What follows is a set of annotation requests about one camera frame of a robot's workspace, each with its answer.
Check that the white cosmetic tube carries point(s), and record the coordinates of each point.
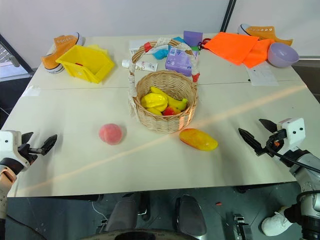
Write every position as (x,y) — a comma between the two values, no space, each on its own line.
(147,66)

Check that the dark rounded shape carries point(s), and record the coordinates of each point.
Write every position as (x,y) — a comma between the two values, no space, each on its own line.
(122,215)
(191,215)

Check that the purple foam block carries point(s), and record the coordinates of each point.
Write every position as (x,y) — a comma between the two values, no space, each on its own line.
(192,37)

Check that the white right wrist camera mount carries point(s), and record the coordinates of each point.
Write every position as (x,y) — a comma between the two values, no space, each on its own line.
(295,132)

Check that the red orange toy fruit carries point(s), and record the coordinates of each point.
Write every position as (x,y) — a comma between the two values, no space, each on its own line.
(171,111)

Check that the orange canvas sneaker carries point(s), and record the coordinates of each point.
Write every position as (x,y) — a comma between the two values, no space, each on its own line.
(262,31)
(58,46)

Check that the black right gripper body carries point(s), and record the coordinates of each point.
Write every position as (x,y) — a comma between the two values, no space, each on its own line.
(277,141)

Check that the black vertical pole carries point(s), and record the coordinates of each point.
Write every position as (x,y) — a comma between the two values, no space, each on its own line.
(227,15)

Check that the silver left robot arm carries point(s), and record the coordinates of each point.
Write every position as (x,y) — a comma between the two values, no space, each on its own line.
(3,200)

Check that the pink toy peach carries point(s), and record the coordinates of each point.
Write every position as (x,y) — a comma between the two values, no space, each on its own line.
(110,133)

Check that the bright orange fabric bag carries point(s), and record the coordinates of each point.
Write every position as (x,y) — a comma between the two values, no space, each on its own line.
(230,46)

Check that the yellow toy banana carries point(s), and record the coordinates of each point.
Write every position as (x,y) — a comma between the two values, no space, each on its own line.
(176,102)

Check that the yellow red toy mango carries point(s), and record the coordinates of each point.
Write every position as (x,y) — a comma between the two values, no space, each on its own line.
(197,140)

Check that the white paper box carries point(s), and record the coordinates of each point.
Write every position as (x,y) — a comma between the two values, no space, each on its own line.
(136,46)

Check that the lilac plastic bowl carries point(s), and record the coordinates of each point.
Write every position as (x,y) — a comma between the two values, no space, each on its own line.
(282,53)

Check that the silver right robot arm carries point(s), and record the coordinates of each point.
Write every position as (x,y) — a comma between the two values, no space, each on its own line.
(308,178)

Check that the purple tissue pack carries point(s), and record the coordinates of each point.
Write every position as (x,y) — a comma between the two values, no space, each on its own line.
(178,61)

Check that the deep orange fabric piece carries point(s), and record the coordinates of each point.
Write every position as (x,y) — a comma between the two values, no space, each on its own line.
(260,53)

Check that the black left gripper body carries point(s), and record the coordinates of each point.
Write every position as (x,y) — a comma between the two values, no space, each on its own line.
(26,154)

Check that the yellow plastic storage bin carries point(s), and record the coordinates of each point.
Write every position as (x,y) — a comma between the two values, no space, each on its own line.
(82,58)

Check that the yellow plastic banana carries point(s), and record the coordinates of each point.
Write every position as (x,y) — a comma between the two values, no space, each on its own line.
(154,111)

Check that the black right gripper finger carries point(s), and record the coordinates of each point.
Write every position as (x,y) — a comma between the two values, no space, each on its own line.
(252,142)
(269,125)

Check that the black floor stand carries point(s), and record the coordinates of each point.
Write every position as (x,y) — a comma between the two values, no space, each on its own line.
(240,226)

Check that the yellow toy starfruit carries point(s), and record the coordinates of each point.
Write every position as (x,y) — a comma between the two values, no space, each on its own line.
(153,101)

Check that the white shoe of bystander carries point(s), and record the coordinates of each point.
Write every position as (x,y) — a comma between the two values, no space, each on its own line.
(275,222)

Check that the blue cloth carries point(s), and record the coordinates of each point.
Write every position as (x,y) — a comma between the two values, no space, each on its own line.
(160,53)

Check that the white printed paper sheet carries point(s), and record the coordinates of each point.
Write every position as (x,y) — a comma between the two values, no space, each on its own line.
(263,75)

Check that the small red item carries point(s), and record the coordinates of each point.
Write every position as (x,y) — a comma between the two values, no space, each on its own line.
(79,64)

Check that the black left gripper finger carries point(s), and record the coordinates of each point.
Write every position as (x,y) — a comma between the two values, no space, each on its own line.
(27,138)
(50,143)

